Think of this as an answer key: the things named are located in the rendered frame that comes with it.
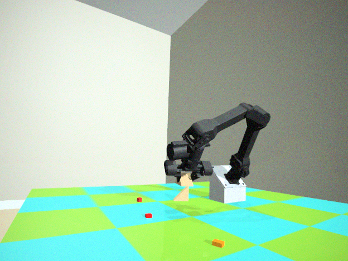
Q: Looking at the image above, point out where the tan triangular block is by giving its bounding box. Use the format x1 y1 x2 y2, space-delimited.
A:
173 187 189 201
175 173 194 187

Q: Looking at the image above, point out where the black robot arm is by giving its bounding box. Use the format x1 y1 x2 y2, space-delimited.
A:
166 102 271 185

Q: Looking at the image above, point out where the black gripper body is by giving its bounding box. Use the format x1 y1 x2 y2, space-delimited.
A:
164 157 214 176

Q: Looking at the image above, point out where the orange block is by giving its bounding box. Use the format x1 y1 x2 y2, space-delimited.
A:
212 239 225 248

